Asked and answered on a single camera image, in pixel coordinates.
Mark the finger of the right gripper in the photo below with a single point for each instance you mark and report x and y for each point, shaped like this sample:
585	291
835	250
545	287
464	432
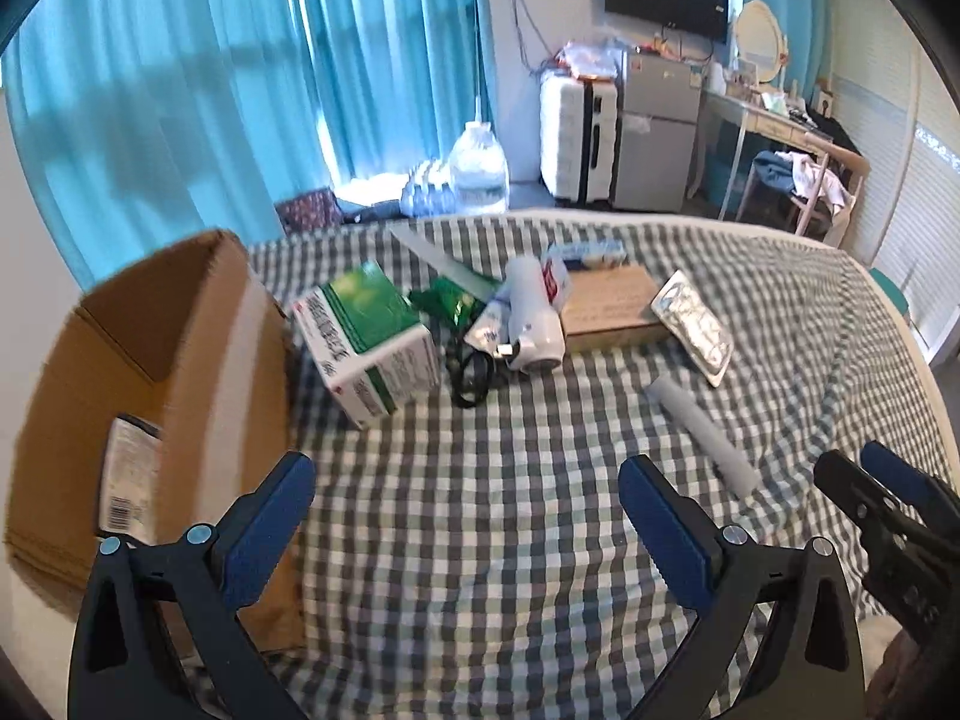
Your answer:
929	495
858	495

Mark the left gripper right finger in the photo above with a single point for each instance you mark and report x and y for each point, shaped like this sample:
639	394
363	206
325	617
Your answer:
808	663

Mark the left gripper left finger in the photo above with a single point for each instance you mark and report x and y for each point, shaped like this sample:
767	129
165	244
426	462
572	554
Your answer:
123	663

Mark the white tube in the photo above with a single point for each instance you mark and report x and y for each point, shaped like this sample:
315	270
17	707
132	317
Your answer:
731	463

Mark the silver foil blister pack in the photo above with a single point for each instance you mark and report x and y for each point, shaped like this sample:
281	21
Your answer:
681	309

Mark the white thermos bottle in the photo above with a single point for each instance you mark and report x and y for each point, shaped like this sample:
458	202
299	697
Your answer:
535	330

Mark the white cartoon sachet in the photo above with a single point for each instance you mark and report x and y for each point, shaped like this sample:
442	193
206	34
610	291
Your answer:
557	280

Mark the teal stool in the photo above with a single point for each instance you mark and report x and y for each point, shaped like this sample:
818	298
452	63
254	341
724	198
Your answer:
895	295

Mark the brown cardboard box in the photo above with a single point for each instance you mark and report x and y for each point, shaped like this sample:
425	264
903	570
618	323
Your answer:
190	342

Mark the checkered bed sheet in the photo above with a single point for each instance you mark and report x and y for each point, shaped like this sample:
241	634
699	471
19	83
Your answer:
478	563

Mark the wooden chair with clothes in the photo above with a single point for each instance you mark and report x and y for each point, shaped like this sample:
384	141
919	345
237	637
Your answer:
785	187

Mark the flat brown cardboard package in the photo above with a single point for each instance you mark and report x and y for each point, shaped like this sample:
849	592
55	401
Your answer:
610	309

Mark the green white medicine box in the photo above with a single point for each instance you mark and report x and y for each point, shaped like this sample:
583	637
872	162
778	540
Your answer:
371	349

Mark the blue white small box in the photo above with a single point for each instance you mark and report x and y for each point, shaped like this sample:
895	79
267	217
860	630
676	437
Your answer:
589	255

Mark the wooden dressing desk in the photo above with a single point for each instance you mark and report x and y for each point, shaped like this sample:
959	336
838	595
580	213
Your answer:
716	108

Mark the toothpaste tube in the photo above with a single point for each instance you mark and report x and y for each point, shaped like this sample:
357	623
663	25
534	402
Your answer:
489	334

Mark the dark patterned bag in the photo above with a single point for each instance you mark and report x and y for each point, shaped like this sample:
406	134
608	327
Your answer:
309	212

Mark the grey mini fridge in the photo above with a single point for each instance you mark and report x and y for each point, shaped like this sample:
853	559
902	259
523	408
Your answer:
658	116

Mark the long grey flat strip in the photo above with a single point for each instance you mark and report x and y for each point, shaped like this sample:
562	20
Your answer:
481	287

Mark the oval vanity mirror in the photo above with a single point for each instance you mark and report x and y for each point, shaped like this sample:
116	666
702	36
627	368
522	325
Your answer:
760	41

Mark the white suitcase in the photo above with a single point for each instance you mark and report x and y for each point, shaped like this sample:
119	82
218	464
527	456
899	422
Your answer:
578	131

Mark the pack of water bottles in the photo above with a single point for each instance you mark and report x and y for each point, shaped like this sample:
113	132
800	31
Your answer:
428	192

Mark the large clear water jug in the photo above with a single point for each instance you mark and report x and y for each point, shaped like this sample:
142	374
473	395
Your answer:
479	172

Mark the blue window curtain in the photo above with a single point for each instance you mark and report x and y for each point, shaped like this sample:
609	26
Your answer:
141	122

